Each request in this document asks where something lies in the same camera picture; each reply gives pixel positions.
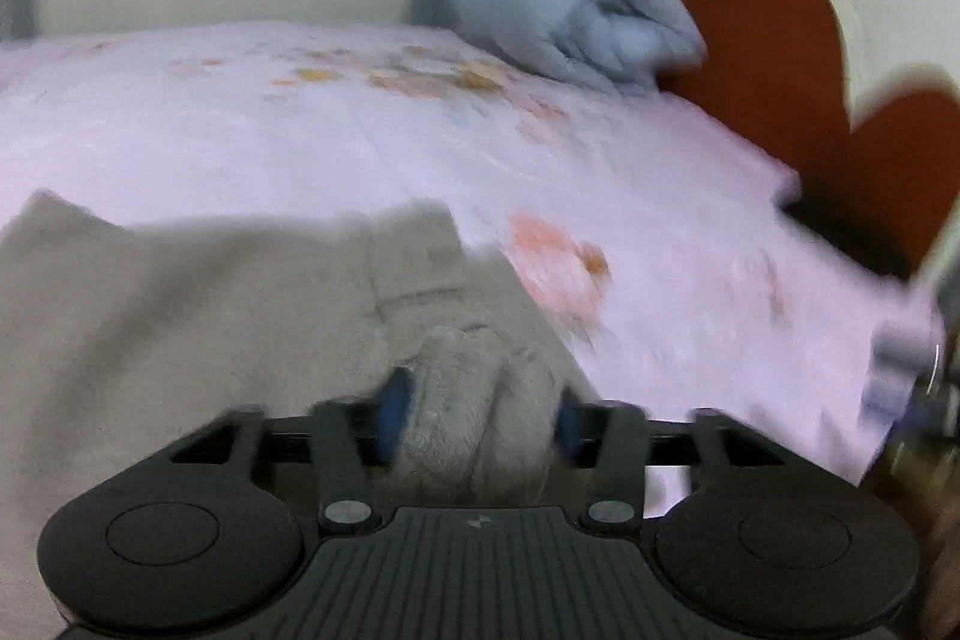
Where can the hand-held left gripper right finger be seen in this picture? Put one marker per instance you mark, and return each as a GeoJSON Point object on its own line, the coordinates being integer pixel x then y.
{"type": "Point", "coordinates": [568, 428]}

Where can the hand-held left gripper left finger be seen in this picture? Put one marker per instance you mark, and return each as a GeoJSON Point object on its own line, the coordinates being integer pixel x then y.
{"type": "Point", "coordinates": [394, 404]}

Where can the grey pants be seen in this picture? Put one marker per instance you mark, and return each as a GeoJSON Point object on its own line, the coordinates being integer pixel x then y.
{"type": "Point", "coordinates": [187, 310]}

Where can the bed with pink floral sheet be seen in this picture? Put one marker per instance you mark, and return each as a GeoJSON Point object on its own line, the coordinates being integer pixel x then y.
{"type": "Point", "coordinates": [300, 145]}

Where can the red wooden headboard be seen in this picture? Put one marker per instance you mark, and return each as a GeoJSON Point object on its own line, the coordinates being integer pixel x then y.
{"type": "Point", "coordinates": [765, 48]}

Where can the rolled light blue quilt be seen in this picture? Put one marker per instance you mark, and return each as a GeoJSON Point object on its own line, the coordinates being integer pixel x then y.
{"type": "Point", "coordinates": [570, 18]}

